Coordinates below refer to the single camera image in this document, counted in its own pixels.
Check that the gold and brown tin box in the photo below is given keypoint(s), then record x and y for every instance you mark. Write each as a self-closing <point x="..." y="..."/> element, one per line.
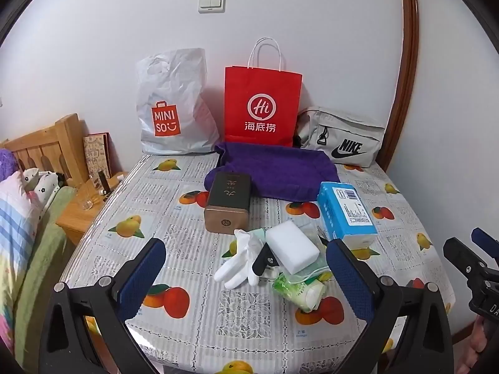
<point x="228" y="198"/>

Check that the person's right hand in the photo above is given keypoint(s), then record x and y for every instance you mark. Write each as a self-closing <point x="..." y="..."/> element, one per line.
<point x="485" y="346"/>

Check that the purple towel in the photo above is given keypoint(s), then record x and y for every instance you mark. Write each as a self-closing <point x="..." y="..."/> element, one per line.
<point x="280" y="167"/>

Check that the white spotted plush toy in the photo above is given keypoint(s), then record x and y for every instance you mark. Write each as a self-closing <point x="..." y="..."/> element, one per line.
<point x="43" y="187"/>

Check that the striped pillow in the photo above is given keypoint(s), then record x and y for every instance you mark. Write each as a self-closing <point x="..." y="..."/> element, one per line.
<point x="17" y="218"/>

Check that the clear glass cup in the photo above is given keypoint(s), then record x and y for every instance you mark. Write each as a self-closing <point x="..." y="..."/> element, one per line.
<point x="89" y="196"/>

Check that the white glove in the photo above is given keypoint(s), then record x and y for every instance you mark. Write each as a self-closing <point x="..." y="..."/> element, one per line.
<point x="237" y="265"/>

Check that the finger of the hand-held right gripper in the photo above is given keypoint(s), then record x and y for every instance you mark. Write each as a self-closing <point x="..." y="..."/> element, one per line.
<point x="485" y="241"/>
<point x="458" y="253"/>

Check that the small dark bottle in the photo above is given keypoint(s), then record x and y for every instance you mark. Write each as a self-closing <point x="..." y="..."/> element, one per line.
<point x="104" y="183"/>

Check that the white light switch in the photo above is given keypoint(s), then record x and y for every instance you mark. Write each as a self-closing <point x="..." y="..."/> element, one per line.
<point x="211" y="2"/>

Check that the purple fuzzy cloth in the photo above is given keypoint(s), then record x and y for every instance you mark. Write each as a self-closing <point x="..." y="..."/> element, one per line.
<point x="7" y="163"/>

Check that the grey waist bag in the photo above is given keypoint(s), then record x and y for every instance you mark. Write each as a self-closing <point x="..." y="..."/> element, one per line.
<point x="343" y="132"/>

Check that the fruit print tablecloth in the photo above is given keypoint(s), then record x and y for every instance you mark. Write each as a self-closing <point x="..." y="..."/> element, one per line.
<point x="195" y="218"/>

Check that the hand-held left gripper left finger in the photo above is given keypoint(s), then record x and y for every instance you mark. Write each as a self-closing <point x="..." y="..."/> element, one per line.
<point x="142" y="276"/>

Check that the blue tissue pack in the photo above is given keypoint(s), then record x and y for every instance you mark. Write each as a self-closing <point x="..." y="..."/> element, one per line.
<point x="343" y="210"/>

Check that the wooden bed headboard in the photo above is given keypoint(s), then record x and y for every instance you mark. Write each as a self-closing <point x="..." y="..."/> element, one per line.
<point x="46" y="144"/>

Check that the white foam block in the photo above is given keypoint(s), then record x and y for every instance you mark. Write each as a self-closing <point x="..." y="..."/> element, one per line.
<point x="290" y="245"/>

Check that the brown book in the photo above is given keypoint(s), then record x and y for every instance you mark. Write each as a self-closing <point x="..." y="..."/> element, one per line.
<point x="96" y="156"/>

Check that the red paper bag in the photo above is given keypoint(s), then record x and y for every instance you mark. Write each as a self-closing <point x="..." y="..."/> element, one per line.
<point x="261" y="93"/>

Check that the wooden nightstand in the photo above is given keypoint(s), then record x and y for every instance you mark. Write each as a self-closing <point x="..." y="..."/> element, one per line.
<point x="78" y="222"/>

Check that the green pocket tissue pack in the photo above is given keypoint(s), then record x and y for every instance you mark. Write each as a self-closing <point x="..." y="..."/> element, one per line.
<point x="298" y="292"/>

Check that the brown wooden door frame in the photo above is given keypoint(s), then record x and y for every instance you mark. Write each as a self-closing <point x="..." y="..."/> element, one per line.
<point x="407" y="66"/>

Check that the white plastic shopping bag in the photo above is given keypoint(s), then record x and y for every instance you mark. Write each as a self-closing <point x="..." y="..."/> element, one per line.
<point x="175" y="85"/>

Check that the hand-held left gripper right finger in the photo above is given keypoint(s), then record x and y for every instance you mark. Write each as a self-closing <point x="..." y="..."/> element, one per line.
<point x="349" y="276"/>

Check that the green blanket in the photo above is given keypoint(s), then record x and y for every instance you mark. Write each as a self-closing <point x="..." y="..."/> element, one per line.
<point x="43" y="261"/>

